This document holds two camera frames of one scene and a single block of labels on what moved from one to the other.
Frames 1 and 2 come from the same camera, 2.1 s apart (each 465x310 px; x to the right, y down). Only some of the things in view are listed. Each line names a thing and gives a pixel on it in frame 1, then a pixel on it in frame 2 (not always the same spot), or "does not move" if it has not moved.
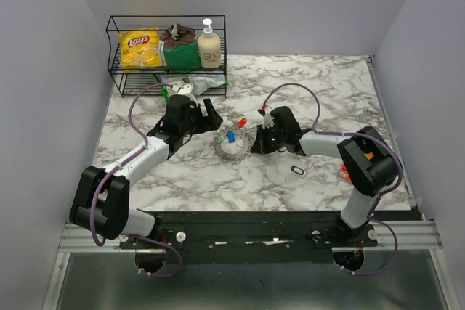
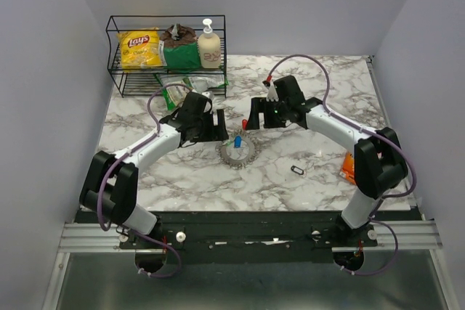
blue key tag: x=231 y=136 → x=238 y=141
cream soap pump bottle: x=209 y=47 does not move
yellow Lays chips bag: x=140 y=49 does not move
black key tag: x=297 y=170 does not move
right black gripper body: x=269 y=139 → x=281 y=107
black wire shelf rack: x=168 y=54 does not move
